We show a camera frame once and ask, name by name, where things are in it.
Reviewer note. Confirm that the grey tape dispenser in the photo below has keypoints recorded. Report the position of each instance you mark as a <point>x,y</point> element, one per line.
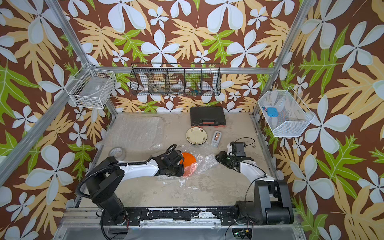
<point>216,139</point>

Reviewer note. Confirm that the clear bubble wrap sheet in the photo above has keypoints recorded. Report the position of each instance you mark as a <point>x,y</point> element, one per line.
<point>205,160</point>

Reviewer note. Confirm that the cream dinner plate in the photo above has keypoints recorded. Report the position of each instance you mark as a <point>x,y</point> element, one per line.
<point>196,136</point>

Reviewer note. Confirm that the black wire basket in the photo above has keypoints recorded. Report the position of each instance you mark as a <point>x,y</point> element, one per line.
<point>196,79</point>

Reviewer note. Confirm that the white wire basket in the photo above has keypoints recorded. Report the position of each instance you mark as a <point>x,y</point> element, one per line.
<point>294,115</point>
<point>91,87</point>

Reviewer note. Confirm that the white wire basket right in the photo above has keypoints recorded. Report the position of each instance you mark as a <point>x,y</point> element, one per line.
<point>294,115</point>

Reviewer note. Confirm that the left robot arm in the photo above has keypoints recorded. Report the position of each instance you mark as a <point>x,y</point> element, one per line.
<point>100,184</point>

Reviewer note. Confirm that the blue small object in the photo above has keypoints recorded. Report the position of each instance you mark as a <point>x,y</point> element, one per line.
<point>272,112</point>

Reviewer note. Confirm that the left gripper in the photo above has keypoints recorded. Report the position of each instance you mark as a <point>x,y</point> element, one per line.
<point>181,172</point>

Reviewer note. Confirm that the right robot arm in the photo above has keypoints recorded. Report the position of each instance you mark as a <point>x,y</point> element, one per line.
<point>267,200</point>

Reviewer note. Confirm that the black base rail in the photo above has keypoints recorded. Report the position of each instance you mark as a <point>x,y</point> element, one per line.
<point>214,215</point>

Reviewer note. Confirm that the white wire basket left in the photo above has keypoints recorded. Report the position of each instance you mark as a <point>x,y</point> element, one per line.
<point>91,87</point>

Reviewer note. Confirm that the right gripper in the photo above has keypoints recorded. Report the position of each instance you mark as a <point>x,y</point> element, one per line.
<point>222,154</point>

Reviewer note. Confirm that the clear tape roll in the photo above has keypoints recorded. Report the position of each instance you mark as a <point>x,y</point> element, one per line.
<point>118,153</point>

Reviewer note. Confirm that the orange plastic plate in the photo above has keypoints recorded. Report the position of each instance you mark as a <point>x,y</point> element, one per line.
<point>190,164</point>

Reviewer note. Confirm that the black tool case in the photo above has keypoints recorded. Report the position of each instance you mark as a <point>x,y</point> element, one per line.
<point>207,116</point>

